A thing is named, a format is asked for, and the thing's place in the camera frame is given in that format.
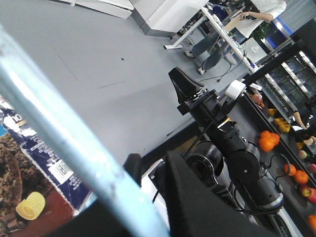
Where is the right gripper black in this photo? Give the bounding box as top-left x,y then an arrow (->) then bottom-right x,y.
168,67 -> 232,128

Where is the white office desk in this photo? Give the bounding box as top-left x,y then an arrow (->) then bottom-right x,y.
163,7 -> 258,72

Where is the wooden black-framed produce stand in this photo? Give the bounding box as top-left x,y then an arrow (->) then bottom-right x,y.
230,95 -> 316,237

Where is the black robot base head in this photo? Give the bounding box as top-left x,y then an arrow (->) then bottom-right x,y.
148,140 -> 237,205

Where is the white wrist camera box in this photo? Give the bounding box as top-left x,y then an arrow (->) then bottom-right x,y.
225,80 -> 246,100

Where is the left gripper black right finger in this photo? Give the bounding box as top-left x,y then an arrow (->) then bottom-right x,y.
165,151 -> 276,237

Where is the pile of oranges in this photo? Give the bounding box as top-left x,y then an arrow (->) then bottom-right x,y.
258,130 -> 280,152

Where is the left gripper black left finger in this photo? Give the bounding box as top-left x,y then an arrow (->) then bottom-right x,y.
123,154 -> 142,186

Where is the seated person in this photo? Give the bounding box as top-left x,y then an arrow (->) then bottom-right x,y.
184,0 -> 286,75

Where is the light blue plastic basket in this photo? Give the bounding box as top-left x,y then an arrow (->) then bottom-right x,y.
0,30 -> 170,237

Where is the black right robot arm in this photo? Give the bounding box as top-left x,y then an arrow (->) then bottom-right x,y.
168,67 -> 283,213

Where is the Chocofello cookie box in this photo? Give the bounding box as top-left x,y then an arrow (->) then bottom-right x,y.
0,99 -> 91,237

